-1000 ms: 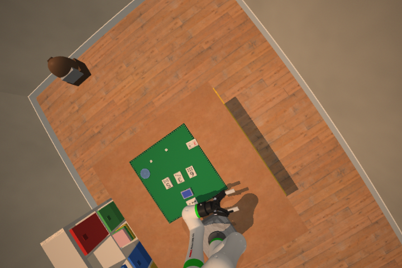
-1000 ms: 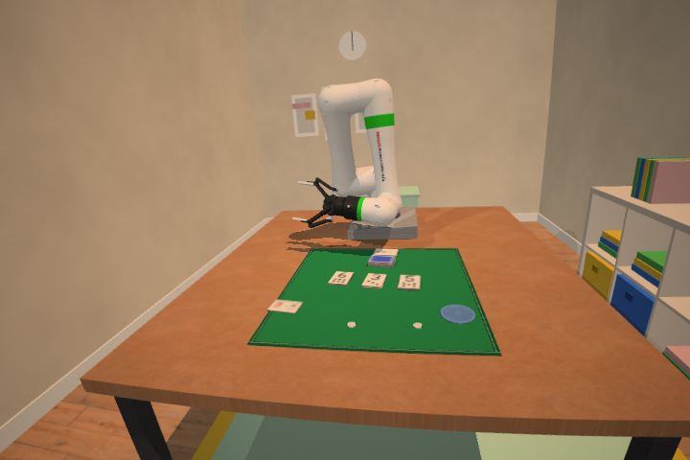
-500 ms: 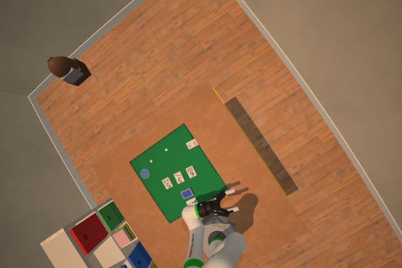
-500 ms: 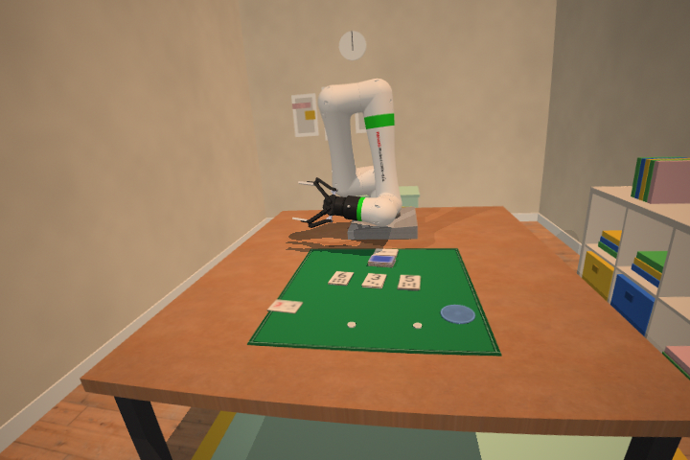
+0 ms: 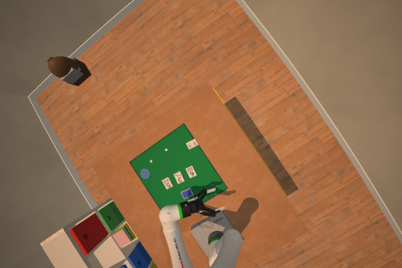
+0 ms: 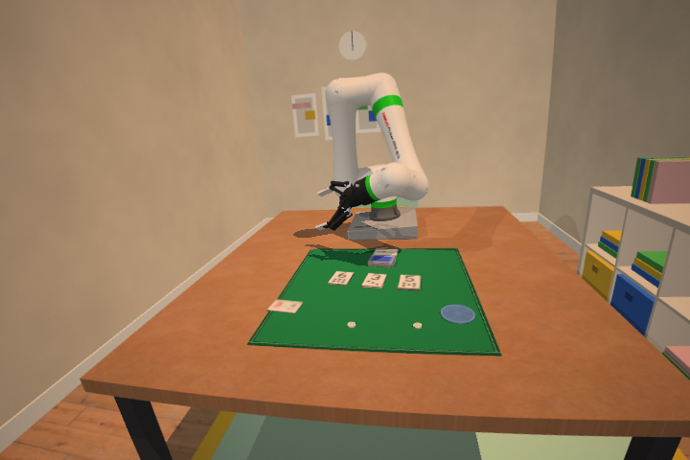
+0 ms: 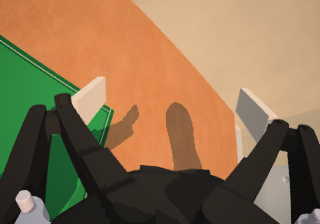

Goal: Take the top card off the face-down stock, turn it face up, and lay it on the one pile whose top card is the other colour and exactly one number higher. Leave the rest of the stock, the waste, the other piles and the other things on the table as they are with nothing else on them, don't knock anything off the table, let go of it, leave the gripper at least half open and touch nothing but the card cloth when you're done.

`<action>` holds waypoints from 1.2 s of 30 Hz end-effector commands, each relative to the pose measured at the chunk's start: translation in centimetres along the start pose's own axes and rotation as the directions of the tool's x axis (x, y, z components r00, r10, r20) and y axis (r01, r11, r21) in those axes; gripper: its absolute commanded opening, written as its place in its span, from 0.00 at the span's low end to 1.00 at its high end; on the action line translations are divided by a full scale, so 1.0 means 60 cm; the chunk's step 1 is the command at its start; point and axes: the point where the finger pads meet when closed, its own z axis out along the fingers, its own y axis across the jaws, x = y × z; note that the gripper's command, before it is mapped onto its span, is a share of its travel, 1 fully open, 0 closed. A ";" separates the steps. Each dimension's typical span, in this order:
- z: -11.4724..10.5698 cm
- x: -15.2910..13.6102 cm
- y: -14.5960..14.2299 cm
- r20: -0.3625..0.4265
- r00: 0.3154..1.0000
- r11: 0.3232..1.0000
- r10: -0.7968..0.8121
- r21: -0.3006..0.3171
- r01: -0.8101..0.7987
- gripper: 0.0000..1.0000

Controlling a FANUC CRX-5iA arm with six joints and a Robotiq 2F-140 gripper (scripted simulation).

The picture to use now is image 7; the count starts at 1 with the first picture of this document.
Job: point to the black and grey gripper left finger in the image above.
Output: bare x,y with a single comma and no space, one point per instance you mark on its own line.
23,183

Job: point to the green card cloth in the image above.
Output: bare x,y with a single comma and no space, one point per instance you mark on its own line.
21,86

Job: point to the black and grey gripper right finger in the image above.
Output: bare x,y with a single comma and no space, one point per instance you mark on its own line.
229,201

